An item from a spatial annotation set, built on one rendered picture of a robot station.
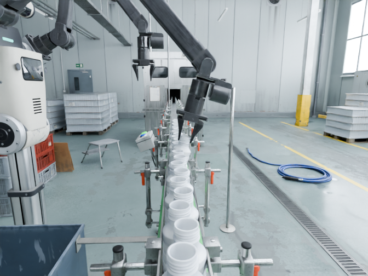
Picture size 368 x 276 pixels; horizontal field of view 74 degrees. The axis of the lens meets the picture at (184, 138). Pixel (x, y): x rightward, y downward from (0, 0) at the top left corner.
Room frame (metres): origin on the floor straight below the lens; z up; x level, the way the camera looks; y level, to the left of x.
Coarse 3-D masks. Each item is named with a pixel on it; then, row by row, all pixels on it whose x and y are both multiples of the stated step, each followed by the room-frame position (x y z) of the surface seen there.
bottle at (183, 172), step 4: (176, 168) 0.57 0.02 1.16; (180, 168) 0.57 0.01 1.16; (184, 168) 0.57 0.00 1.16; (176, 172) 0.54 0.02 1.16; (180, 172) 0.54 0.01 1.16; (184, 172) 0.54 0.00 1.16; (188, 172) 0.56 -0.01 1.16; (184, 176) 0.54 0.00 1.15; (188, 176) 0.56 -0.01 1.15; (188, 180) 0.55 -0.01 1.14; (188, 184) 0.55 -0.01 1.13; (192, 188) 0.55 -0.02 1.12; (192, 192) 0.54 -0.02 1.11
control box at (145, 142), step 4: (148, 132) 1.31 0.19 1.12; (152, 132) 1.32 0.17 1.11; (140, 136) 1.23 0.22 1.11; (144, 136) 1.21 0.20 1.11; (148, 136) 1.20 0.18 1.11; (152, 136) 1.27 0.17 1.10; (136, 140) 1.20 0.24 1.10; (140, 140) 1.20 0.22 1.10; (144, 140) 1.20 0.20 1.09; (148, 140) 1.20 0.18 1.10; (152, 140) 1.22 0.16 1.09; (140, 144) 1.20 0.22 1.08; (144, 144) 1.20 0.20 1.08; (148, 144) 1.20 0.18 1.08; (152, 144) 1.20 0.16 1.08; (140, 148) 1.20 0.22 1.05; (144, 148) 1.20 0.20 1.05; (148, 148) 1.20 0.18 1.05; (152, 148) 1.27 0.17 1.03; (152, 152) 1.27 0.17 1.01; (152, 156) 1.27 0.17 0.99
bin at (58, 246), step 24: (0, 240) 0.66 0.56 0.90; (24, 240) 0.66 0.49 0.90; (48, 240) 0.67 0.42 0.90; (72, 240) 0.59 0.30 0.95; (96, 240) 0.62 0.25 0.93; (120, 240) 0.62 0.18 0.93; (144, 240) 0.62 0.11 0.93; (0, 264) 0.66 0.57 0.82; (24, 264) 0.66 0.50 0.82; (48, 264) 0.67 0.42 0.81; (72, 264) 0.58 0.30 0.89
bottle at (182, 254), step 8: (168, 248) 0.26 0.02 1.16; (176, 248) 0.27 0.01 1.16; (184, 248) 0.28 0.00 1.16; (192, 248) 0.27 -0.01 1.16; (168, 256) 0.25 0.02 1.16; (176, 256) 0.27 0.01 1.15; (184, 256) 0.28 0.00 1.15; (192, 256) 0.27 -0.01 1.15; (168, 264) 0.25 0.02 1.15; (176, 264) 0.24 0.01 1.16; (184, 264) 0.24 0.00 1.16; (192, 264) 0.25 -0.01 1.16; (168, 272) 0.25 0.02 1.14; (176, 272) 0.24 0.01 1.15; (184, 272) 0.24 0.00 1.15; (192, 272) 0.25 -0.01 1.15
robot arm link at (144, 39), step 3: (141, 36) 1.21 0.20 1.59; (144, 36) 1.21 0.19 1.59; (147, 36) 1.22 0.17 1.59; (150, 36) 1.22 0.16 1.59; (138, 39) 1.22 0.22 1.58; (141, 39) 1.21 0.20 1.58; (144, 39) 1.21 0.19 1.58; (147, 39) 1.22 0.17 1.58; (150, 39) 1.22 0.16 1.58; (138, 42) 1.22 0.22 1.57; (141, 42) 1.21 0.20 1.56; (144, 42) 1.21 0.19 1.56; (147, 42) 1.22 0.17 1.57; (150, 42) 1.22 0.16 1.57; (138, 45) 1.22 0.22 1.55; (141, 45) 1.21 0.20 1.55; (144, 45) 1.21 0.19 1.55; (147, 45) 1.22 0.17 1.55
